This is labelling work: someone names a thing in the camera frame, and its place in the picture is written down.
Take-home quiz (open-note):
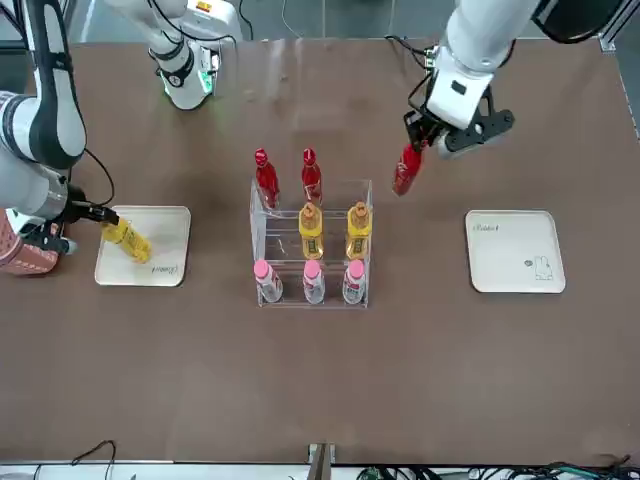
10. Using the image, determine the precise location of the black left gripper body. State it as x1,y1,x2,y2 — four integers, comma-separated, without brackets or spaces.
405,102,441,135

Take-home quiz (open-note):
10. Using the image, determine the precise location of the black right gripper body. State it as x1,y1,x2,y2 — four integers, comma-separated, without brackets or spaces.
64,185,104,226

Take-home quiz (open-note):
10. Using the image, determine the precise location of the yellow pear drink bottle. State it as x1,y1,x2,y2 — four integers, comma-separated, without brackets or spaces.
99,215,154,265
297,201,326,261
345,200,374,261

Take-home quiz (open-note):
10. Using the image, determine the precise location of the red Coca-Cola bottle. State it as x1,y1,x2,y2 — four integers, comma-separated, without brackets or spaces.
299,147,324,206
391,143,424,197
253,147,281,210

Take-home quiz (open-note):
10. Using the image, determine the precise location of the clear acrylic tiered shelf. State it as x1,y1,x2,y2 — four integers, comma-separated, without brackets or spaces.
248,177,375,310

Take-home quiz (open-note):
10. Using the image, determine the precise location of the beige plastic tray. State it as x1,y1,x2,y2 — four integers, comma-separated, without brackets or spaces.
464,209,567,294
94,205,193,288

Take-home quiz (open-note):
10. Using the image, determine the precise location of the pink plastic basket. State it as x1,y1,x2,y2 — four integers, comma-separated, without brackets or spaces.
0,208,66,278

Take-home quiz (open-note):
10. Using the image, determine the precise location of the pink cap milk bottle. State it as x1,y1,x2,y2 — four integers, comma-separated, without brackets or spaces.
341,258,368,306
253,259,285,305
301,259,327,306

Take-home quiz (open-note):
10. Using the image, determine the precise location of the white controller cabinet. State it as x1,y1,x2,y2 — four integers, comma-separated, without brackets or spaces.
185,0,245,44

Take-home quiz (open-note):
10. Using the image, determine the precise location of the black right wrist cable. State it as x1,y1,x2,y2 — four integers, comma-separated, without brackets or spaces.
82,147,116,211

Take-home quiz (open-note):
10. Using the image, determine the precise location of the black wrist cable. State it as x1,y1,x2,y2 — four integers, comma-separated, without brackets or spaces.
383,34,436,119
82,147,116,211

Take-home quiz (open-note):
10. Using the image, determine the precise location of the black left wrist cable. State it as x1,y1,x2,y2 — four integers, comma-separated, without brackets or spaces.
383,34,436,119

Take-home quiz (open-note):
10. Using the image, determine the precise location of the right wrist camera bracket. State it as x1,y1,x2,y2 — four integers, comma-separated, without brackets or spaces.
19,219,80,257

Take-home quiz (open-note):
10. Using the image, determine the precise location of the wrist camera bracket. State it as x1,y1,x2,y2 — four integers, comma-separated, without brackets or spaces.
439,84,516,161
19,219,80,257

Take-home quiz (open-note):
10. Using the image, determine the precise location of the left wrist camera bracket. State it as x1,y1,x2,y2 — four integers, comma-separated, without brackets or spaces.
439,84,516,161

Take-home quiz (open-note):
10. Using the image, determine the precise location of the aluminium table rail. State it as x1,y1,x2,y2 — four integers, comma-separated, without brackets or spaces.
599,27,640,141

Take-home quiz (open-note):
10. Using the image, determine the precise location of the black loose cable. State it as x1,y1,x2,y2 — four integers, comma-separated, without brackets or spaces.
69,438,119,469

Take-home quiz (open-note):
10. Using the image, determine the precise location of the aluminium frame post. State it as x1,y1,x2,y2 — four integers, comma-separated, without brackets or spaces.
307,442,337,480

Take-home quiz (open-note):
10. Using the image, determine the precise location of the black cable tangle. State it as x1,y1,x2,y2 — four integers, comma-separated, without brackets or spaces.
369,452,640,480

